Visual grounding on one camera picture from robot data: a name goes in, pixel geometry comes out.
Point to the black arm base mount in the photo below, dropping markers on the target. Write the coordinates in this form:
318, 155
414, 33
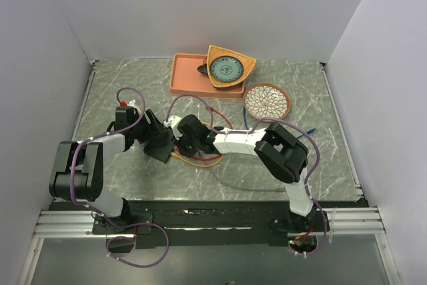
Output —
203, 223

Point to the black network switch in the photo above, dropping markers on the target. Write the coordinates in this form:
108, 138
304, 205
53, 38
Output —
161, 146

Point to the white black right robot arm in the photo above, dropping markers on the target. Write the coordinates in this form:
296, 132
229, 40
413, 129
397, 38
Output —
285, 157

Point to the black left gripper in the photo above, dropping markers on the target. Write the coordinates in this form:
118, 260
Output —
150, 130

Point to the orange woven triangular plate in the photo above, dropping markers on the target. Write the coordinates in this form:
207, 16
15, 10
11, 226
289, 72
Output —
215, 51

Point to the teal patterned round dish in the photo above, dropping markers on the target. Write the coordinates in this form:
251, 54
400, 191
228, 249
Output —
226, 69

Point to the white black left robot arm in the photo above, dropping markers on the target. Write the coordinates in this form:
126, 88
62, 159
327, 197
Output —
78, 172

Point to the black small bowl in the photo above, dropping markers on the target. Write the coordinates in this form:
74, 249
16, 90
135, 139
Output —
203, 69

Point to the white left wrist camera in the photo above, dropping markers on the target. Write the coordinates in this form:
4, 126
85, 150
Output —
131, 103

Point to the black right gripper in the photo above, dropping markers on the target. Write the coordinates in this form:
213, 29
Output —
183, 151

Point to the aluminium frame rail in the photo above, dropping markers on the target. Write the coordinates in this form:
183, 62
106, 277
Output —
80, 224

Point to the white floral round plate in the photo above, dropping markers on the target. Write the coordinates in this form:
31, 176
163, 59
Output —
266, 100

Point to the salmon pink tray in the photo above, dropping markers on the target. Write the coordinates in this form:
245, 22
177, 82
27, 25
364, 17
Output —
185, 78

